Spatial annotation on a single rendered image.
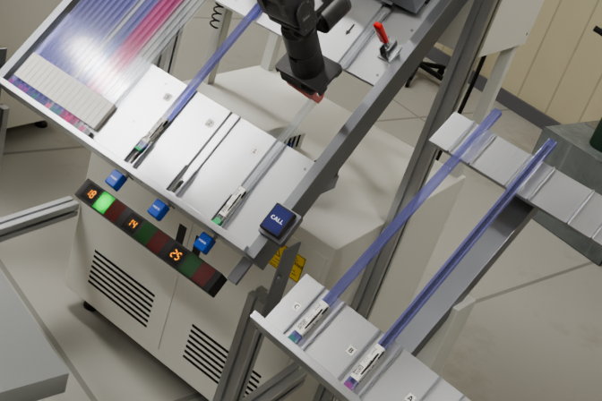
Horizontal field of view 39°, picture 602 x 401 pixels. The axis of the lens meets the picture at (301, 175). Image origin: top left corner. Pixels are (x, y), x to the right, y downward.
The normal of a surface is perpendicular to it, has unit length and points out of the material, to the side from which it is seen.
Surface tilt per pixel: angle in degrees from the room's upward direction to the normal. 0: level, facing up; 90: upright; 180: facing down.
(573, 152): 90
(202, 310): 90
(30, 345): 0
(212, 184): 46
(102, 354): 0
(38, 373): 0
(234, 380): 90
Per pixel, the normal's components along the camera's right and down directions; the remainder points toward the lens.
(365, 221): 0.28, -0.85
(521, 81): -0.74, 0.11
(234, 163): -0.21, -0.42
